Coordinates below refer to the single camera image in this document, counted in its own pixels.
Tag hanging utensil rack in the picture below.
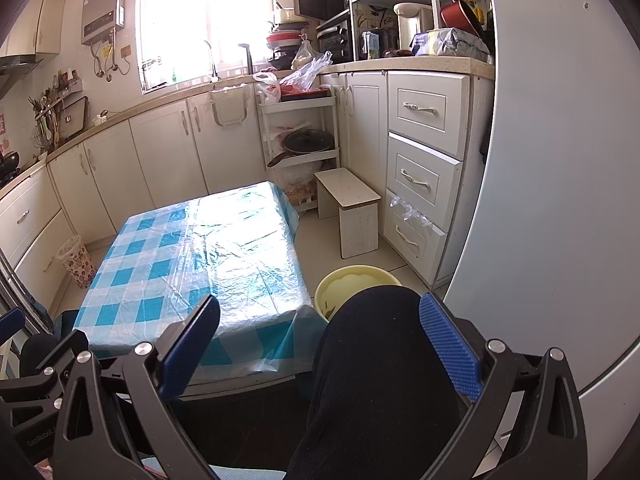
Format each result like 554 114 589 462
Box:
27 87 68 153

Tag white refrigerator door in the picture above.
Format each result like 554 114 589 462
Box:
440 0 640 401

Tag kitchen window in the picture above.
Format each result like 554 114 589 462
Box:
137 0 276 93

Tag blue checkered plastic tablecloth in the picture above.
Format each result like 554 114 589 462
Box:
72 181 328 386

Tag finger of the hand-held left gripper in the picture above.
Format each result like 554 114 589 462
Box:
0 307 27 348
0 330 90 411

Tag wall spice shelf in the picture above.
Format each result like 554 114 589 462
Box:
52 70 83 96

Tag white shelf cart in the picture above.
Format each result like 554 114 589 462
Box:
256 91 342 211

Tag dark leaning board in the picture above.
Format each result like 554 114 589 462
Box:
60 95 91 138

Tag grey sliding door frame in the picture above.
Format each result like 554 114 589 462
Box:
0 250 56 336

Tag white drawer cabinet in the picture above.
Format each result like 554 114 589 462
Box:
320 57 496 286

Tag stack of pots and bowls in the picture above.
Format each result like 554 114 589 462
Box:
265 5 307 71

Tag blue box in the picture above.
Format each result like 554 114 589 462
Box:
409 31 441 57

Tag black wok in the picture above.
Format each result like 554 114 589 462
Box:
0 150 21 181

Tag wall water heater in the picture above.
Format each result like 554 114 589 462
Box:
81 0 126 46

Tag white hanging door bin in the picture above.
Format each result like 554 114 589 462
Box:
210 82 251 128

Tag chrome curved faucet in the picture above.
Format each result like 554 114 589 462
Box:
202 39 221 83

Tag person's left trouser leg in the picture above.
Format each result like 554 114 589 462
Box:
19 332 63 376

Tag white low stool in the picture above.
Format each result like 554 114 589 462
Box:
313 167 382 259

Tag crumpled clear plastic bag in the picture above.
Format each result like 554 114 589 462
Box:
387 195 431 228

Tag plastic bag with food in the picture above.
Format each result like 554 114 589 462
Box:
291 35 321 71

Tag black frying pan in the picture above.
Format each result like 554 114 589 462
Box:
266 129 336 168

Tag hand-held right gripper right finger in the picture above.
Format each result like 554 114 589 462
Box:
417 291 588 480

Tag person's right trouser leg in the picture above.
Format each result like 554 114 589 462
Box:
289 287 468 480

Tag white stove side cabinet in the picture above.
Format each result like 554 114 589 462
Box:
0 165 76 311

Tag silver foil package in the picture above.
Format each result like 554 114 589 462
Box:
430 27 492 61

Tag white upper cabinet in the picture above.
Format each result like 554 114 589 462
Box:
0 0 63 58

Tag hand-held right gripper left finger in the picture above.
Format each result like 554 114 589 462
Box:
50 294 222 480

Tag white sink base cabinets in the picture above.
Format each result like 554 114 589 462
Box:
47 72 268 246

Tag white red printed plastic bag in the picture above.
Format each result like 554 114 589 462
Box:
252 71 282 103

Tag red tray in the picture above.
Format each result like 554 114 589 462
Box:
280 86 332 100

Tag black toaster oven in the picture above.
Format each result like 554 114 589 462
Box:
317 22 354 63

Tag range hood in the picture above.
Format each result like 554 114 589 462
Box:
0 54 46 81

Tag white floral wastebasket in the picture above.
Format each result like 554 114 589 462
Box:
55 235 97 290

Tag person's trouser leg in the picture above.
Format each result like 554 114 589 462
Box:
289 287 468 480
19 332 63 376

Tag red saucepan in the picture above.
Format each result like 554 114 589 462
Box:
439 0 483 36

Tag pale yellow bucket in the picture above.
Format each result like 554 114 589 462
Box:
314 265 403 323

